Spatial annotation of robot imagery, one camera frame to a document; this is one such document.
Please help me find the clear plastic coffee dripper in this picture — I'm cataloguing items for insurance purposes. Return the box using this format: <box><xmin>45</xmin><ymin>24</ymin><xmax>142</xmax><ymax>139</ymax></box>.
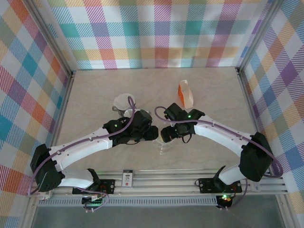
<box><xmin>153</xmin><ymin>139</ymin><xmax>177</xmax><ymax>155</ymax></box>

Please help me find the grey plastic coffee dripper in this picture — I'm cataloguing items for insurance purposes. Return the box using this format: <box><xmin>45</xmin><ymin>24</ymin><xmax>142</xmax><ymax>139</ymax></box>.
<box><xmin>111</xmin><ymin>104</ymin><xmax>126</xmax><ymax>114</ymax></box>

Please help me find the white paper coffee filter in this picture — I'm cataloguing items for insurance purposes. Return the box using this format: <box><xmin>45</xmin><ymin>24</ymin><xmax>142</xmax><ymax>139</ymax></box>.
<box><xmin>113</xmin><ymin>93</ymin><xmax>136</xmax><ymax>110</ymax></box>

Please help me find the orange white filter box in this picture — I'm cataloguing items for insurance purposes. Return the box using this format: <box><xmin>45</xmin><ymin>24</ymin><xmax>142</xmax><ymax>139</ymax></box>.
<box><xmin>177</xmin><ymin>79</ymin><xmax>195</xmax><ymax>110</ymax></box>

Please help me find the white label card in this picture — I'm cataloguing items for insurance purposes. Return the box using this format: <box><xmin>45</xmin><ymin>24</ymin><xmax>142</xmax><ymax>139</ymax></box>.
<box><xmin>122</xmin><ymin>168</ymin><xmax>134</xmax><ymax>189</ymax></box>

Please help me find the controller board with led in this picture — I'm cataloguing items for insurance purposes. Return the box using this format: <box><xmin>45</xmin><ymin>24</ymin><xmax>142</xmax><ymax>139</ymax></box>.
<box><xmin>216</xmin><ymin>193</ymin><xmax>235</xmax><ymax>209</ymax></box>
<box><xmin>82</xmin><ymin>194</ymin><xmax>107</xmax><ymax>209</ymax></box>

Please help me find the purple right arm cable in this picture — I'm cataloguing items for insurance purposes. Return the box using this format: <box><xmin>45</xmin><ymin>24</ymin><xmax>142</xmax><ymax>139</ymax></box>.
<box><xmin>154</xmin><ymin>106</ymin><xmax>284</xmax><ymax>211</ymax></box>

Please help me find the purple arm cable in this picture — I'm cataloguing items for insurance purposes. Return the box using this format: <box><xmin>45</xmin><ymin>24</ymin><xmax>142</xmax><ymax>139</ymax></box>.
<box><xmin>154</xmin><ymin>106</ymin><xmax>284</xmax><ymax>211</ymax></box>
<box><xmin>28</xmin><ymin>95</ymin><xmax>138</xmax><ymax>213</ymax></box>

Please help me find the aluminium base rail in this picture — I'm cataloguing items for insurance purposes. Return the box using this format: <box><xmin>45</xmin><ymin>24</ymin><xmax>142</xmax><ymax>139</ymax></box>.
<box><xmin>29</xmin><ymin>169</ymin><xmax>289</xmax><ymax>198</ymax></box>

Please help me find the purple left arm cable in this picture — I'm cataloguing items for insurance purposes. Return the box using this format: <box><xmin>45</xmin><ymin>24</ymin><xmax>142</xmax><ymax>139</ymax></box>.
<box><xmin>28</xmin><ymin>95</ymin><xmax>138</xmax><ymax>213</ymax></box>

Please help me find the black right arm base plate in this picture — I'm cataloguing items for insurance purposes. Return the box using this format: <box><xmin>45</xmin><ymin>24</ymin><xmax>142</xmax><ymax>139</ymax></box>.
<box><xmin>198</xmin><ymin>177</ymin><xmax>243</xmax><ymax>193</ymax></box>

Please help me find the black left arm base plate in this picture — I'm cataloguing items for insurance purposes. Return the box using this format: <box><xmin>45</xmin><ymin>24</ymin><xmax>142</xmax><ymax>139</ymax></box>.
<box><xmin>72</xmin><ymin>178</ymin><xmax>116</xmax><ymax>195</ymax></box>

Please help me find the grey slotted cable duct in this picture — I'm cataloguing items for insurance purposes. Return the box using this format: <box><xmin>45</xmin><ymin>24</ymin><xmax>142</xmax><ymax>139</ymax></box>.
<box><xmin>38</xmin><ymin>198</ymin><xmax>219</xmax><ymax>208</ymax></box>

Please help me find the aluminium side rail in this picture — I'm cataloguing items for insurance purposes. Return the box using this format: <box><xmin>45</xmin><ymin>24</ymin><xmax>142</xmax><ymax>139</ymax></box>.
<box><xmin>22</xmin><ymin>71</ymin><xmax>76</xmax><ymax>228</ymax></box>
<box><xmin>235</xmin><ymin>67</ymin><xmax>289</xmax><ymax>190</ymax></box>

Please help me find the aluminium frame post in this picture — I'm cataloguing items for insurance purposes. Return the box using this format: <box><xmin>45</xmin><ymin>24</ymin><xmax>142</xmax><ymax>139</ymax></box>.
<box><xmin>26</xmin><ymin>0</ymin><xmax>76</xmax><ymax>76</ymax></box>
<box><xmin>236</xmin><ymin>0</ymin><xmax>283</xmax><ymax>72</ymax></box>

